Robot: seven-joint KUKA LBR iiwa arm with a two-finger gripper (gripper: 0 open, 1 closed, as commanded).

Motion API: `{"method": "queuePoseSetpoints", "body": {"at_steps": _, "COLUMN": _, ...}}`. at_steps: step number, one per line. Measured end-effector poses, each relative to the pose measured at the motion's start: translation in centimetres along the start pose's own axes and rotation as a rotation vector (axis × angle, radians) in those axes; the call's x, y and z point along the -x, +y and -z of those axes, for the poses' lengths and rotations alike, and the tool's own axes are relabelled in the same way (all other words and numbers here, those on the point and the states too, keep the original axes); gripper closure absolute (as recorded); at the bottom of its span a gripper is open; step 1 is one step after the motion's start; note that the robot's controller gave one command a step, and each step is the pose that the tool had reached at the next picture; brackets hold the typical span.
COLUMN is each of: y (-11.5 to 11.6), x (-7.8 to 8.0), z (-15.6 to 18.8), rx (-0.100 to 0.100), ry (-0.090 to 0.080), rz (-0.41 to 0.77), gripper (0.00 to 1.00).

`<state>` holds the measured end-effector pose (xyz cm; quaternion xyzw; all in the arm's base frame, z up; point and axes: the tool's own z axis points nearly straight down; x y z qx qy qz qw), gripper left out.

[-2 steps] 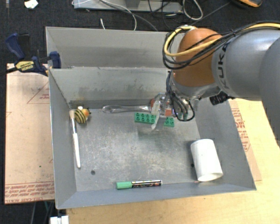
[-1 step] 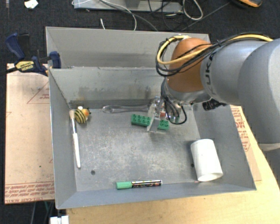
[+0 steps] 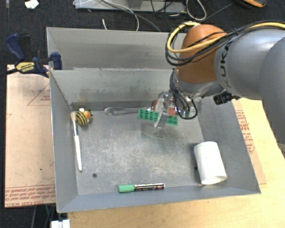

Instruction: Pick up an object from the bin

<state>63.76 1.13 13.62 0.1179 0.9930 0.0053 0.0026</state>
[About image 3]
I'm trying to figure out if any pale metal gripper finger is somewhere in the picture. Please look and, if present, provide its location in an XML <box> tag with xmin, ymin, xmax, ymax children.
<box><xmin>156</xmin><ymin>98</ymin><xmax>166</xmax><ymax>114</ymax></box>
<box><xmin>153</xmin><ymin>112</ymin><xmax>170</xmax><ymax>129</ymax></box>

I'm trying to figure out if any green toy brick plate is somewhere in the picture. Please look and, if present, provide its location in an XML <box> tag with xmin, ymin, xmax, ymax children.
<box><xmin>137</xmin><ymin>108</ymin><xmax>179</xmax><ymax>126</ymax></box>

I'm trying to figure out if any grey metal bin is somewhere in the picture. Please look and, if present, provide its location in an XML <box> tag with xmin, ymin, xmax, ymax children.
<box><xmin>46</xmin><ymin>27</ymin><xmax>262</xmax><ymax>214</ymax></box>

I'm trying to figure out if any clear plastic spoon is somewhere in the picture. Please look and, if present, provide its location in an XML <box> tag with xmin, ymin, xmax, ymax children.
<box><xmin>104</xmin><ymin>106</ymin><xmax>155</xmax><ymax>116</ymax></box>

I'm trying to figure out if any white plastic cup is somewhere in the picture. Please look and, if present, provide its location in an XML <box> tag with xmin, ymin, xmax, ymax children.
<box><xmin>193</xmin><ymin>141</ymin><xmax>228</xmax><ymax>186</ymax></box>

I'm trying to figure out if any green capped marker pen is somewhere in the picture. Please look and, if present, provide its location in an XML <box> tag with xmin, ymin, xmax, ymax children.
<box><xmin>118</xmin><ymin>182</ymin><xmax>166</xmax><ymax>194</ymax></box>

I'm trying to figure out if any yellow and black toy bee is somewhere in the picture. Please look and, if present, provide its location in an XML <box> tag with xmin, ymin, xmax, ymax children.
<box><xmin>75</xmin><ymin>108</ymin><xmax>94</xmax><ymax>126</ymax></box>

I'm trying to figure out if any brown cardboard board, red print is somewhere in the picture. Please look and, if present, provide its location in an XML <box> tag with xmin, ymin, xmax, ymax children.
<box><xmin>4</xmin><ymin>64</ymin><xmax>267</xmax><ymax>209</ymax></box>

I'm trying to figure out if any black cylinder on white bracket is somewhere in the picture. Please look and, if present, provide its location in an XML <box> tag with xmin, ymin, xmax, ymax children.
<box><xmin>213</xmin><ymin>91</ymin><xmax>241</xmax><ymax>105</ymax></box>

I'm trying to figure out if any white handled brush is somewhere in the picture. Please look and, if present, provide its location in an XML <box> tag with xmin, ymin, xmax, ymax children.
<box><xmin>70</xmin><ymin>111</ymin><xmax>83</xmax><ymax>172</ymax></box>

